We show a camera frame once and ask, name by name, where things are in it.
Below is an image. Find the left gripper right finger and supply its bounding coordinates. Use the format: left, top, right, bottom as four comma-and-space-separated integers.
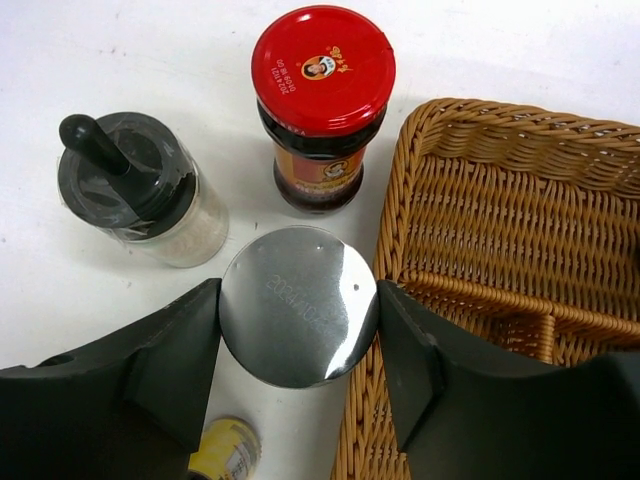
377, 280, 639, 479

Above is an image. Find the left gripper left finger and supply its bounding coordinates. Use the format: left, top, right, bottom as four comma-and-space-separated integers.
1, 279, 221, 479

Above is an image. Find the silver lid blue label jar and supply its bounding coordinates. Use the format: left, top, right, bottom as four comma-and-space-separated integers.
219, 225, 379, 389

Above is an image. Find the red lid chili sauce jar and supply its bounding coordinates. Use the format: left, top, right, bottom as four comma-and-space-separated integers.
251, 5, 396, 214

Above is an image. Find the cork top yellow label bottle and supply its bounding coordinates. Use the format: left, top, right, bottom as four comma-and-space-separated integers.
186, 416, 261, 480

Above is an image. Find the brown wicker divided basket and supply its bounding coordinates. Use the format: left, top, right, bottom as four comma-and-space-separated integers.
332, 98, 639, 479

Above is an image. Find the black lid shaker jar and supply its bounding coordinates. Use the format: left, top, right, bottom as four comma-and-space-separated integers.
57, 112, 229, 268

